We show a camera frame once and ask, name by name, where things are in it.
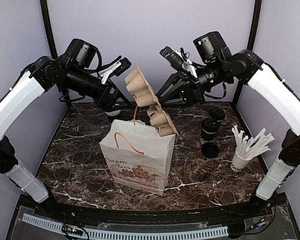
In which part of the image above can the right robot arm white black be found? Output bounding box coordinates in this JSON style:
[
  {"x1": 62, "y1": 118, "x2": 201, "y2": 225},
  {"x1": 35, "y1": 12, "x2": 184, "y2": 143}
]
[{"x1": 156, "y1": 31, "x2": 300, "y2": 217}]

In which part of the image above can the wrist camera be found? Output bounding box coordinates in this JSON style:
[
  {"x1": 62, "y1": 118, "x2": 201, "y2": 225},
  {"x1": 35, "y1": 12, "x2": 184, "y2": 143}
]
[
  {"x1": 98, "y1": 56, "x2": 132, "y2": 85},
  {"x1": 159, "y1": 46, "x2": 198, "y2": 78}
]

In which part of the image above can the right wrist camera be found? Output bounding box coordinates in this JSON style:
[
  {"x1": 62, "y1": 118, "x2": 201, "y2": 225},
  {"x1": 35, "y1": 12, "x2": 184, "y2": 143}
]
[{"x1": 159, "y1": 46, "x2": 198, "y2": 78}]

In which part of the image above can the left black frame post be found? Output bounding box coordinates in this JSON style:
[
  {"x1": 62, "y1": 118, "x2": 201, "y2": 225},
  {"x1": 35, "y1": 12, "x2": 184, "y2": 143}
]
[{"x1": 39, "y1": 0, "x2": 58, "y2": 59}]

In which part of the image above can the kraft paper bag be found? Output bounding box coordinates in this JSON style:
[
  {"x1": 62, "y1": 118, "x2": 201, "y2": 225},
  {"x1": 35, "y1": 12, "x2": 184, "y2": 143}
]
[{"x1": 99, "y1": 119, "x2": 176, "y2": 196}]

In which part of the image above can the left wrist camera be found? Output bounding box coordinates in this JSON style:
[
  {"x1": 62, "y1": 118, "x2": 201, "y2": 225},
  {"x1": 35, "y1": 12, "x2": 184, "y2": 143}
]
[{"x1": 98, "y1": 56, "x2": 132, "y2": 85}]

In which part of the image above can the stack of paper cups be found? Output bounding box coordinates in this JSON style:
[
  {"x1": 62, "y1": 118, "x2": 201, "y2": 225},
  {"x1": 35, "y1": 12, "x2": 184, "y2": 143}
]
[{"x1": 105, "y1": 110, "x2": 122, "y2": 123}]

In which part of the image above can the black front rail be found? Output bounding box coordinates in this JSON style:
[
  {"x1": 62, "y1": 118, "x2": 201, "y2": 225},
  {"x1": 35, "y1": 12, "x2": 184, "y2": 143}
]
[{"x1": 31, "y1": 198, "x2": 275, "y2": 226}]

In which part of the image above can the white cup holding straws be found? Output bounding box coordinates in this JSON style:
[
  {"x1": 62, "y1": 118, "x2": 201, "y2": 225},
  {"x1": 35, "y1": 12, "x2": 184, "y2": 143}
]
[{"x1": 230, "y1": 148, "x2": 250, "y2": 172}]

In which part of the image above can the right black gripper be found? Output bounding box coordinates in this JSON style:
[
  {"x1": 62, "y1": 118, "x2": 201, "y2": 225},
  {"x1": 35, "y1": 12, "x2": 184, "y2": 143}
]
[{"x1": 154, "y1": 57, "x2": 228, "y2": 106}]

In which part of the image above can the bundle of wrapped straws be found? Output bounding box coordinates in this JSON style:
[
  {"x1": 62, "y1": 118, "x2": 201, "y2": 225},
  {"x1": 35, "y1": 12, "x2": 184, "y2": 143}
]
[{"x1": 231, "y1": 125, "x2": 275, "y2": 160}]

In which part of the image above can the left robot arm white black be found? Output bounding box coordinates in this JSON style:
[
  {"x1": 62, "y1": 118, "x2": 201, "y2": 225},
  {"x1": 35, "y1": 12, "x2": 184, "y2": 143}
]
[{"x1": 0, "y1": 38, "x2": 132, "y2": 218}]

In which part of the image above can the black paper coffee cup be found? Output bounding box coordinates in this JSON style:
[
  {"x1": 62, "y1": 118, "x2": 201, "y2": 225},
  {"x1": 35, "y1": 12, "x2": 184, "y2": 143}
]
[{"x1": 208, "y1": 107, "x2": 226, "y2": 123}]

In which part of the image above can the black frame post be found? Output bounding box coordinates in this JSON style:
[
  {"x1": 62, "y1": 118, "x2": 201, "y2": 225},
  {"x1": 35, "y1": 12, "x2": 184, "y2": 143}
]
[
  {"x1": 39, "y1": 0, "x2": 58, "y2": 59},
  {"x1": 246, "y1": 0, "x2": 262, "y2": 51}
]

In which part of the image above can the right black frame post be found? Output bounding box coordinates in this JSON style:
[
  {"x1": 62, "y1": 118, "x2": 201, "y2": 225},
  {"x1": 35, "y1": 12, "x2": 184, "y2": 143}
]
[{"x1": 246, "y1": 0, "x2": 262, "y2": 51}]

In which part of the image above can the white cable duct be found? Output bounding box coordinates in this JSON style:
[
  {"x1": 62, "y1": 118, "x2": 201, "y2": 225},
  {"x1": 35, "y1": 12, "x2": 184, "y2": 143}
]
[{"x1": 21, "y1": 213, "x2": 229, "y2": 240}]

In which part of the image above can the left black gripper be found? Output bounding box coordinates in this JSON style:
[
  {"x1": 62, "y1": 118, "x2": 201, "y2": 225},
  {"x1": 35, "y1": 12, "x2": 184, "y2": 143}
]
[{"x1": 62, "y1": 64, "x2": 132, "y2": 112}]

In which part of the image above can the stack of black lids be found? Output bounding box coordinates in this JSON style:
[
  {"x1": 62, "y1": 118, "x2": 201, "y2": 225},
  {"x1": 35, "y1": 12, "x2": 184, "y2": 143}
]
[{"x1": 201, "y1": 142, "x2": 220, "y2": 158}]

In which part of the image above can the cardboard cup carrier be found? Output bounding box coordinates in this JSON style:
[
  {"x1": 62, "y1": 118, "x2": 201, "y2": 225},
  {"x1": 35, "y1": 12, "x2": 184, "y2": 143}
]
[{"x1": 124, "y1": 65, "x2": 179, "y2": 137}]

